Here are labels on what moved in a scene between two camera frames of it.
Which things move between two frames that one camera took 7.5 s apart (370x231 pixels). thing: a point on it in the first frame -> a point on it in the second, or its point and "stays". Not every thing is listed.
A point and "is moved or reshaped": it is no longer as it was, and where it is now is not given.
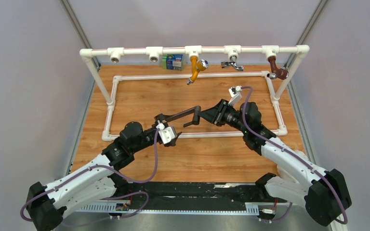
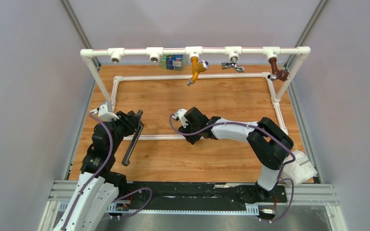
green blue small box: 172,61 stays
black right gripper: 215,115 -> 193,139
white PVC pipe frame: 270,53 stays
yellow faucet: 196,66 stays
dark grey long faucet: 196,110 is moved or reshaped
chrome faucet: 232,62 stays
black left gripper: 160,117 -> 129,121
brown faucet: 279,73 stays
